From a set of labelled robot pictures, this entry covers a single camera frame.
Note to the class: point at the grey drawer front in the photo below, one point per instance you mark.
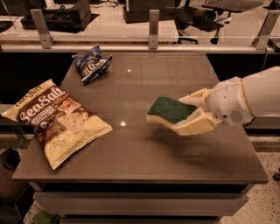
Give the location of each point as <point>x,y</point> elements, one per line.
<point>141,204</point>

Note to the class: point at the brown bin at lower left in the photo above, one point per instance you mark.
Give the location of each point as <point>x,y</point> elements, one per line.
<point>10,188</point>

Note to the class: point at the left metal rail bracket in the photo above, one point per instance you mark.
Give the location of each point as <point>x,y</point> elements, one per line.
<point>39,20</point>

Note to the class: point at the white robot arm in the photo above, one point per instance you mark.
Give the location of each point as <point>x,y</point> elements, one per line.
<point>262,91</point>

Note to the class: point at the middle metal rail bracket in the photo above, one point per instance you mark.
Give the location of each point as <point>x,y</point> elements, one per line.
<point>153,29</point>

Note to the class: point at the green and yellow sponge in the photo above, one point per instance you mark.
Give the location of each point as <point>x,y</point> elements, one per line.
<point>169,111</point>

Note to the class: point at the brown sea salt chip bag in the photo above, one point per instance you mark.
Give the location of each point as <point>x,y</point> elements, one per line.
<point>63,125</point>

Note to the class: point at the metal rail bracket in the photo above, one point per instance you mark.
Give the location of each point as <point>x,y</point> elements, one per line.
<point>262,38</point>
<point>153,29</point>
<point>39,20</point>

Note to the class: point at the dark box on back counter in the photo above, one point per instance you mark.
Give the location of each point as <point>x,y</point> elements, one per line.
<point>138,11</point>

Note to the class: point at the blue crumpled chip bag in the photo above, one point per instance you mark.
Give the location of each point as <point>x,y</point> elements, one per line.
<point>91,65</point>

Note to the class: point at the black office chair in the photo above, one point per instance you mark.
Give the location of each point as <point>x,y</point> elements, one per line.
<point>209,17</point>

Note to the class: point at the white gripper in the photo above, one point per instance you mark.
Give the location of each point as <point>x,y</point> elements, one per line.
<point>227,101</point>

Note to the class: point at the right metal rail bracket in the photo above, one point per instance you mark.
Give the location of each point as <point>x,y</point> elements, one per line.
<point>262,38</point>

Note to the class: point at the black tray on back counter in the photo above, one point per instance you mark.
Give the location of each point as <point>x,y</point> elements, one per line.
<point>71,16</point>

